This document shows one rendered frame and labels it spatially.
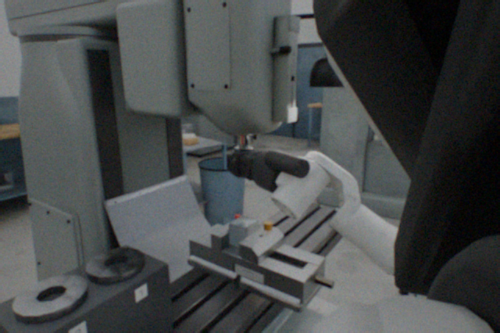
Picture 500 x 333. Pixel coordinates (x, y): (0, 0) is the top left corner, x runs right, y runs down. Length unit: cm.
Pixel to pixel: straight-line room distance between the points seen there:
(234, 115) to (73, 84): 47
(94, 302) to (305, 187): 37
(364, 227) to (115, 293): 40
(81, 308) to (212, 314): 32
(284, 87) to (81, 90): 53
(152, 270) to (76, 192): 51
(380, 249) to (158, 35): 61
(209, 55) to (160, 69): 13
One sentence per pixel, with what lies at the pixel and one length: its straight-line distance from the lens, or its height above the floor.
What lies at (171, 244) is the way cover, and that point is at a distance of 107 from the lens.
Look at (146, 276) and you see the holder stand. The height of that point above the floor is 113.
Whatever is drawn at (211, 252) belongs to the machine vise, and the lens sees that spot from 89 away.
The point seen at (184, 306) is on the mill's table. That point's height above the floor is 94.
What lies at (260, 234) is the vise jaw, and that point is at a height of 105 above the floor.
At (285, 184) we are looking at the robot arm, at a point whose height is 125.
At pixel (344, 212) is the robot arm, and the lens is 58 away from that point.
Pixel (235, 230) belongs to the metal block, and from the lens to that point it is 84.
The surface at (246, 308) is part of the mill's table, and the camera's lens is 79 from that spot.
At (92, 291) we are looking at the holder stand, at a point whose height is 113.
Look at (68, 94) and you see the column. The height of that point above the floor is 139.
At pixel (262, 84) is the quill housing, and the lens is 68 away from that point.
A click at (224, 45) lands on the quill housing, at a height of 149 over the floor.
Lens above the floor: 143
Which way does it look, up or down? 15 degrees down
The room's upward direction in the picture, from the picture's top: straight up
